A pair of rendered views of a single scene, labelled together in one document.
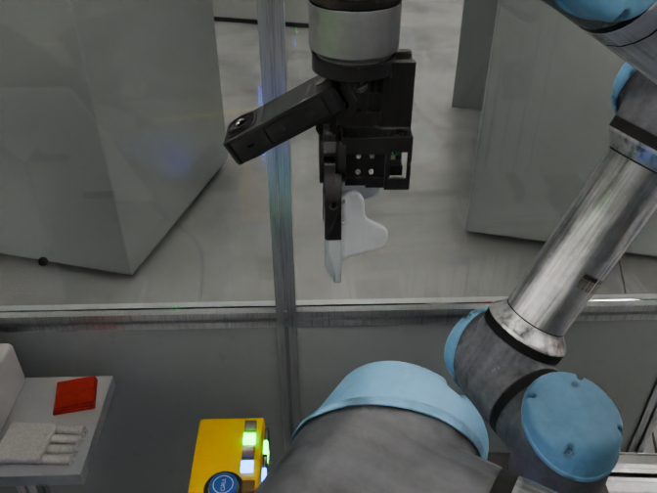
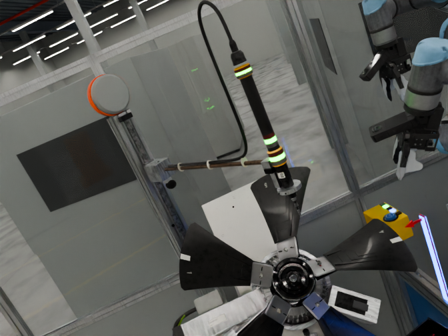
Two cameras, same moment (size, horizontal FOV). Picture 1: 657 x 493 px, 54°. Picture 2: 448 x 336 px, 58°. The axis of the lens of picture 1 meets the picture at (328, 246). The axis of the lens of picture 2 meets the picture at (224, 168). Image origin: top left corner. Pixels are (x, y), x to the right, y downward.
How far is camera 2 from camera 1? 103 cm
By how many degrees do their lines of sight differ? 19
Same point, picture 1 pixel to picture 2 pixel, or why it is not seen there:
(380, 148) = (403, 59)
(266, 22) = (316, 79)
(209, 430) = (369, 212)
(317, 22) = (378, 36)
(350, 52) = (389, 38)
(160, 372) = (315, 243)
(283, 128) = (378, 65)
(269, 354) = (355, 215)
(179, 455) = not seen: hidden behind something
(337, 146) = (393, 64)
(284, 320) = (357, 195)
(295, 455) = not seen: outside the picture
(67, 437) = not seen: hidden behind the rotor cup
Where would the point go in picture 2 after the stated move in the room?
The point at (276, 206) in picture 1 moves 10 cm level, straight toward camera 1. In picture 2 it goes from (339, 145) to (350, 149)
